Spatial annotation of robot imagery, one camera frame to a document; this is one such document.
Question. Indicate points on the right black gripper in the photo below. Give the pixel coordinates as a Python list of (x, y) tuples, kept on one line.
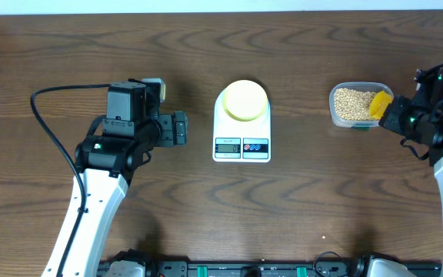
[(390, 120)]

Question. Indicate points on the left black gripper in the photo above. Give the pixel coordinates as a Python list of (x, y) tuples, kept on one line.
[(180, 123)]

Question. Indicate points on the yellow plastic scoop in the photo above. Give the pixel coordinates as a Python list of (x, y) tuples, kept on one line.
[(379, 104)]

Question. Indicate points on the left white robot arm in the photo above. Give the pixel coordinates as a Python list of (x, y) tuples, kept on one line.
[(115, 145)]

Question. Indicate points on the white digital kitchen scale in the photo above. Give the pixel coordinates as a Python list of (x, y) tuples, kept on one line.
[(241, 141)]

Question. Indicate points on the yellow plastic bowl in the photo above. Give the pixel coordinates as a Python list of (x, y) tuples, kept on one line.
[(244, 100)]

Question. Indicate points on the clear plastic bean container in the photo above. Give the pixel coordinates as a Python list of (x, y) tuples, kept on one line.
[(349, 103)]

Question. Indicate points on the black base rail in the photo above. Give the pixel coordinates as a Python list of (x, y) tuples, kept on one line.
[(135, 263)]

